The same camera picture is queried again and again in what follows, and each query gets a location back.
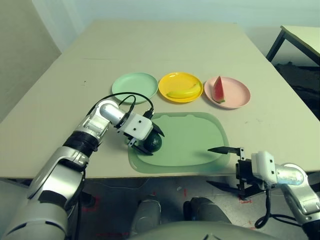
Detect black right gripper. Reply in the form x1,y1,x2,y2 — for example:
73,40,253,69
206,146,266,199

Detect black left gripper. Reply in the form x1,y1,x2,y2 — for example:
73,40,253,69
124,122,165,157

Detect dark green avocado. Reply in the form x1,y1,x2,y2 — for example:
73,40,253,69
144,132,163,153

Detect yellow banana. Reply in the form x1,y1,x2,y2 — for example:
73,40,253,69
166,82,202,99

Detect red watermelon slice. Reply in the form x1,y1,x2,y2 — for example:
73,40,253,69
211,75,226,104

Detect green cutting board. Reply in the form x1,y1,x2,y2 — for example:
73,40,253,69
128,111,231,175

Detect grey right robot leg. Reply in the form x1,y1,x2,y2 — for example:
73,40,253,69
183,196,232,226

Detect light green plate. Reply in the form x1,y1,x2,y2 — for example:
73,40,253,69
111,72,159,105

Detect yellow plate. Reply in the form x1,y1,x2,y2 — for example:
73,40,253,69
158,71,204,104

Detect grey robot torso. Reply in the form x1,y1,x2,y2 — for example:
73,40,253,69
127,221,283,240

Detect pink plate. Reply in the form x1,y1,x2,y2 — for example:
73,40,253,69
203,76,251,110

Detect black table base foot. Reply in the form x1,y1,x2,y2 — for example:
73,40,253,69
81,191,97,207

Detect side table with black legs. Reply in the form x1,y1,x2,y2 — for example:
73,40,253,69
265,24,320,67

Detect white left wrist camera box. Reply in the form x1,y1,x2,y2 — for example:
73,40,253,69
123,113,154,141

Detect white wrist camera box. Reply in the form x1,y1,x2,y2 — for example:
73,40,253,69
123,113,154,141
251,150,277,187

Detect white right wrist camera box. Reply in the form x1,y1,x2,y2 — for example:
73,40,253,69
251,150,277,187

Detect black left wrist camera cable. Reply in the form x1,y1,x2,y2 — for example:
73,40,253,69
86,92,155,121

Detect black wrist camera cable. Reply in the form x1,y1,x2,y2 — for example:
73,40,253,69
86,92,155,121
254,186,305,230

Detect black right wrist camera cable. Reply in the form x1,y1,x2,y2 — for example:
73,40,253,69
254,186,305,230

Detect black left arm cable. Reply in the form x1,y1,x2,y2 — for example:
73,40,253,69
74,196,85,240

